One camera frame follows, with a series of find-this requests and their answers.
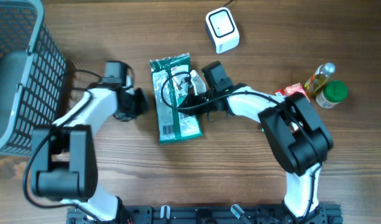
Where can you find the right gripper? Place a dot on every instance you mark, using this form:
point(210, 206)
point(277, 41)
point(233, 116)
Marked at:
point(191, 98)

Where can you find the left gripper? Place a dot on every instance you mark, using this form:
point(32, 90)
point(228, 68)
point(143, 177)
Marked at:
point(138, 93)

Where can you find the green foil packet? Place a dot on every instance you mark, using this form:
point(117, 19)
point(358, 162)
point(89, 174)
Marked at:
point(171, 85)

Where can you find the small red white carton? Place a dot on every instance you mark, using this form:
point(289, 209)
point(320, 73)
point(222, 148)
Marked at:
point(295, 88)

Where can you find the yellow dish soap bottle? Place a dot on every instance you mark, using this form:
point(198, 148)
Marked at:
point(321, 76)

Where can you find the green lid white jar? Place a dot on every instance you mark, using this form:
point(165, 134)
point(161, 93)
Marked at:
point(334, 92)

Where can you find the red white snack packet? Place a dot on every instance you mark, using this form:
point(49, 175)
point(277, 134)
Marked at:
point(280, 92)

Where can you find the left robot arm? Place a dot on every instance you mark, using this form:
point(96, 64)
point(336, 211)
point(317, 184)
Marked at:
point(62, 171)

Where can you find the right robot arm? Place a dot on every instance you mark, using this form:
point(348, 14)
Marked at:
point(296, 135)

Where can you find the white barcode scanner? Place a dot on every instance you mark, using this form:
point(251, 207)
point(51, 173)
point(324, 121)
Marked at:
point(222, 30)

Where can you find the grey plastic mesh basket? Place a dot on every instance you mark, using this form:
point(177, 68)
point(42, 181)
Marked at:
point(31, 75)

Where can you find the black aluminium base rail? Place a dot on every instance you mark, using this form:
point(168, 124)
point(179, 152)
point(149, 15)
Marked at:
point(267, 213)

